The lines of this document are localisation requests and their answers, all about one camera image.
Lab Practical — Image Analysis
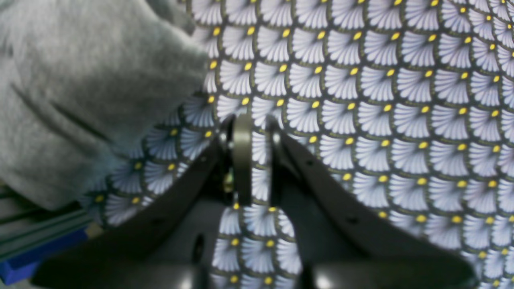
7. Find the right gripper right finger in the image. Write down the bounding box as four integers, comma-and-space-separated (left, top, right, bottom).
265, 116, 478, 289

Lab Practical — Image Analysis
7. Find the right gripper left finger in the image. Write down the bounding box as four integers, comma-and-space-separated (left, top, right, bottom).
32, 114, 253, 289

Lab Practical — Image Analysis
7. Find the light grey T-shirt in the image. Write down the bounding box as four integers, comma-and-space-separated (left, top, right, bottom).
1, 0, 208, 211

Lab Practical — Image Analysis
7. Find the patterned purple tablecloth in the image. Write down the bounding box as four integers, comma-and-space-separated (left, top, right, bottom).
79, 0, 514, 289

